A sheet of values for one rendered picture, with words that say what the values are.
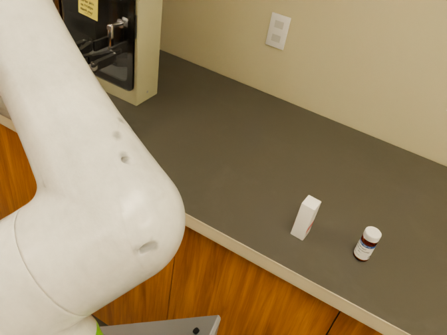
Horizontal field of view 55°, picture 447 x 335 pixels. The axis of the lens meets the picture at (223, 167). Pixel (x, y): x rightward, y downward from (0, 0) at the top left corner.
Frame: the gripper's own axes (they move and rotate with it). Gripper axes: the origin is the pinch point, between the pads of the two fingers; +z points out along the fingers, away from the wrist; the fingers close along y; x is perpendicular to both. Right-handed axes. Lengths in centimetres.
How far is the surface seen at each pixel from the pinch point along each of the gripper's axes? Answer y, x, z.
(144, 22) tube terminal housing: -5.2, -6.4, 8.4
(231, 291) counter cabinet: -60, 43, -21
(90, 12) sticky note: 11.4, -5.1, 4.3
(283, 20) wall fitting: -32, -6, 48
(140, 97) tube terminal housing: -5.2, 18.1, 7.7
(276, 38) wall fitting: -31, 1, 48
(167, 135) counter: -22.1, 20.5, -0.9
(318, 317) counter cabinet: -83, 34, -21
